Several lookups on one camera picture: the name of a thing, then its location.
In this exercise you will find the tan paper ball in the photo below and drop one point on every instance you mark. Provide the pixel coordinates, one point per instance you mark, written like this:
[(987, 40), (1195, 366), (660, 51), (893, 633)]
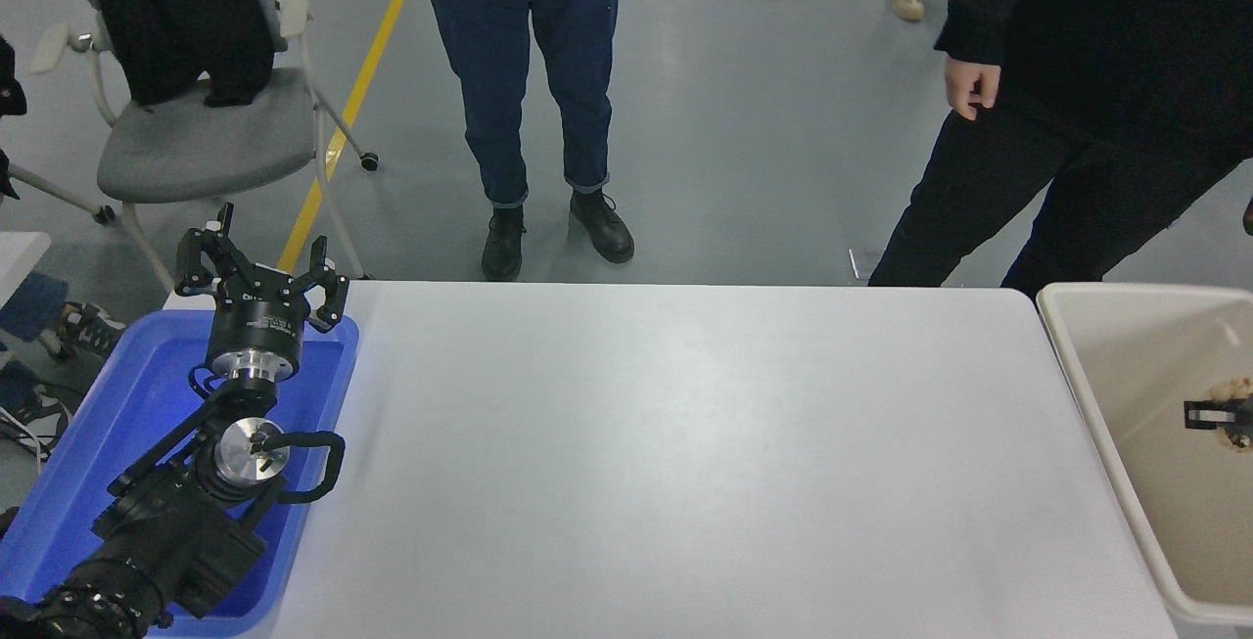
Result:
[(1233, 388)]

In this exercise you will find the large pale plastic bin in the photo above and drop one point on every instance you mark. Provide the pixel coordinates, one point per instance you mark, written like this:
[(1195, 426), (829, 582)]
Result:
[(1136, 404)]

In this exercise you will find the person in blue jeans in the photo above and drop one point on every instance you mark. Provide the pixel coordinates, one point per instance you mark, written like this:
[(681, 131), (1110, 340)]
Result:
[(489, 52)]

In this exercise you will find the person in black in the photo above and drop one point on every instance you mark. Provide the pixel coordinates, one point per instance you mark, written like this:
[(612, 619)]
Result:
[(1077, 32)]

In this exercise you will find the black garment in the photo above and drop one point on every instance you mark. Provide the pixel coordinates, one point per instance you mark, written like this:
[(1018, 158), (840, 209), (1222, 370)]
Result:
[(166, 13)]

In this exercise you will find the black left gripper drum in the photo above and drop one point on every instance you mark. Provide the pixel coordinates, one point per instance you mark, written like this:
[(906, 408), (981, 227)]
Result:
[(256, 321)]

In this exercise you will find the small white side table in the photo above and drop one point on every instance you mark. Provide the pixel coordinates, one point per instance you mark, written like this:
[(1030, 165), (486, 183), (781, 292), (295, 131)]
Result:
[(18, 257)]

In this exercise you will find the person's hand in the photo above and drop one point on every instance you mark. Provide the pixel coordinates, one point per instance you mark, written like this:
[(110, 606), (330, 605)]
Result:
[(972, 86)]

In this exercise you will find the blue plastic tray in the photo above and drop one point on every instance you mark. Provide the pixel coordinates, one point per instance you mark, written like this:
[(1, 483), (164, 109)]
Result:
[(108, 424)]

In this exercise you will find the seated person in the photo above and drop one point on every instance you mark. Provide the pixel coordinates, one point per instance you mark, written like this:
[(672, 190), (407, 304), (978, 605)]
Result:
[(29, 301)]

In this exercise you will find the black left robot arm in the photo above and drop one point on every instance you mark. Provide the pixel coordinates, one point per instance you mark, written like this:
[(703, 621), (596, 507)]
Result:
[(166, 531)]

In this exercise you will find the grey seat white frame chair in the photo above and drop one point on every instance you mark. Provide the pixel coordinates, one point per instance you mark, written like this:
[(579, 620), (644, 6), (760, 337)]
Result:
[(196, 140)]

